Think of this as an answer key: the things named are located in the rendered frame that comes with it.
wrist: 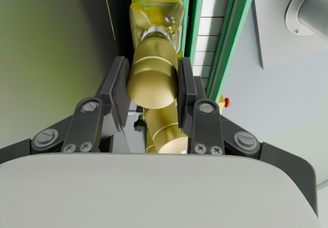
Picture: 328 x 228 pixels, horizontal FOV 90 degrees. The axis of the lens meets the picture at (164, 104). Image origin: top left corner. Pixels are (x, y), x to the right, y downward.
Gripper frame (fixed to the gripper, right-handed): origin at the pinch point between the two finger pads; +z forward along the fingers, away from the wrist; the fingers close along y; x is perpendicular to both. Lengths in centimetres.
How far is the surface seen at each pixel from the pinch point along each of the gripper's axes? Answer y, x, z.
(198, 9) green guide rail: 5.9, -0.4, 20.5
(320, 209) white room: 363, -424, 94
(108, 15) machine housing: -14.9, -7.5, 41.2
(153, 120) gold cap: -0.2, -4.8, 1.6
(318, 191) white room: 362, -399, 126
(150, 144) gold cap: -0.8, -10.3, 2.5
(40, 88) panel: -11.8, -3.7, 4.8
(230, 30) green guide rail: 12.8, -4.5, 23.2
